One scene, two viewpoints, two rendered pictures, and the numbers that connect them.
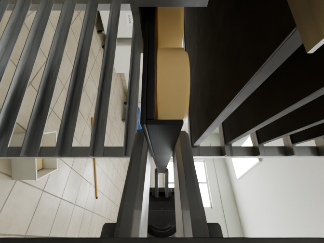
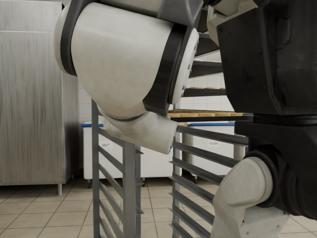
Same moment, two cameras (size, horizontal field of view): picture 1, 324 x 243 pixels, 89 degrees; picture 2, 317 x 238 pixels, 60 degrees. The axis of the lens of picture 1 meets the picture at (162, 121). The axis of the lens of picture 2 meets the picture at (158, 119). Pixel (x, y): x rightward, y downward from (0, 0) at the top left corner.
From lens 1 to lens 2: 73 cm
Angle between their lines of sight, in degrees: 48
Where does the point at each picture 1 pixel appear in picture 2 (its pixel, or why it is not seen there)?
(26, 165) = not seen: outside the picture
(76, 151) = not seen: hidden behind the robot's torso
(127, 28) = (223, 148)
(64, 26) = (185, 182)
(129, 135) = (238, 141)
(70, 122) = not seen: hidden behind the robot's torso
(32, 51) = (196, 208)
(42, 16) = (180, 198)
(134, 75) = (208, 134)
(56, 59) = (200, 191)
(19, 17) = (180, 214)
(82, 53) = (197, 172)
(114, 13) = (179, 146)
